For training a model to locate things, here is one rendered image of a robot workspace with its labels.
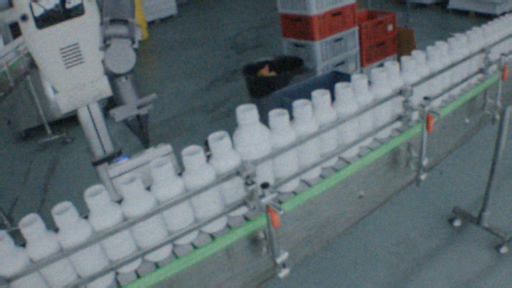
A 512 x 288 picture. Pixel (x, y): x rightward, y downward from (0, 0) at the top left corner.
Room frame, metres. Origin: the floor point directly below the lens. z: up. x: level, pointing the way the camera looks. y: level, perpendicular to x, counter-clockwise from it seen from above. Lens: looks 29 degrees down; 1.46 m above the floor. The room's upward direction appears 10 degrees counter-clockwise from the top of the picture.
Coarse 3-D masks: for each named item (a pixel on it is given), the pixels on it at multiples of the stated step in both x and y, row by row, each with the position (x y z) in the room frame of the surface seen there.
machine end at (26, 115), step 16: (96, 0) 5.14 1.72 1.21; (0, 16) 3.73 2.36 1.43; (16, 16) 3.78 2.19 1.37; (16, 32) 3.87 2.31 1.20; (32, 80) 3.75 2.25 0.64; (16, 96) 3.71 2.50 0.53; (32, 96) 3.74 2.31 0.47; (16, 112) 3.69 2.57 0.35; (32, 112) 3.72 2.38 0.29; (48, 112) 3.76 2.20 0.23; (16, 128) 3.68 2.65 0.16
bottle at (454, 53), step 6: (450, 42) 0.92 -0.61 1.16; (456, 42) 0.91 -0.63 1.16; (450, 48) 0.92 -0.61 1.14; (456, 48) 0.91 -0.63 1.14; (450, 54) 0.92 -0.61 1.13; (456, 54) 0.91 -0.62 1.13; (456, 60) 0.90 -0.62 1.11; (456, 66) 0.90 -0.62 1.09; (450, 72) 0.91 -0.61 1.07; (456, 72) 0.90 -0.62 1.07; (450, 78) 0.91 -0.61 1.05; (456, 78) 0.90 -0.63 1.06; (450, 84) 0.91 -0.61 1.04; (456, 90) 0.90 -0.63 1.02
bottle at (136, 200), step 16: (128, 176) 0.51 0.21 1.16; (128, 192) 0.48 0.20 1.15; (144, 192) 0.49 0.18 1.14; (128, 208) 0.47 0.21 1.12; (144, 208) 0.47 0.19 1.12; (144, 224) 0.47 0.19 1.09; (160, 224) 0.48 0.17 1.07; (144, 240) 0.47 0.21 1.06; (160, 240) 0.47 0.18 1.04; (160, 256) 0.47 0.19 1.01
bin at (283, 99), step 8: (328, 72) 1.39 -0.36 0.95; (336, 72) 1.39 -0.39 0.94; (344, 72) 1.35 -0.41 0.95; (312, 80) 1.35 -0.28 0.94; (320, 80) 1.37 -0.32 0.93; (328, 80) 1.39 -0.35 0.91; (336, 80) 1.40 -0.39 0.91; (344, 80) 1.35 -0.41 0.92; (368, 80) 1.24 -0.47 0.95; (288, 88) 1.29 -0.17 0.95; (296, 88) 1.31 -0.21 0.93; (304, 88) 1.33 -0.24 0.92; (312, 88) 1.35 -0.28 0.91; (320, 88) 1.37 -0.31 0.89; (328, 88) 1.39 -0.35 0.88; (280, 96) 1.22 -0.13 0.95; (288, 96) 1.29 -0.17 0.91; (296, 96) 1.31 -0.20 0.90; (304, 96) 1.33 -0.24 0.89; (280, 104) 1.23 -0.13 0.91; (288, 104) 1.19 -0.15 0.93; (288, 112) 1.19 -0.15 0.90
